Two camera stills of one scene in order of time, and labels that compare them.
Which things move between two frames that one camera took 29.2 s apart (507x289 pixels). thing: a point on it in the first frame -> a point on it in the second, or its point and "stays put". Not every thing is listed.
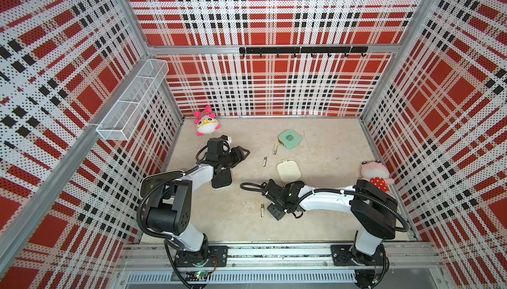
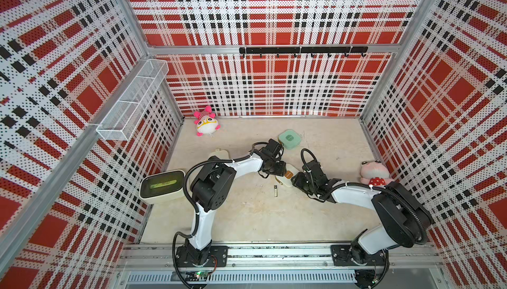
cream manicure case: [289, 171] stays put
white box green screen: [150, 183] stays put
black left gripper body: [230, 159] -> [276, 168]
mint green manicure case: [289, 138] stays put
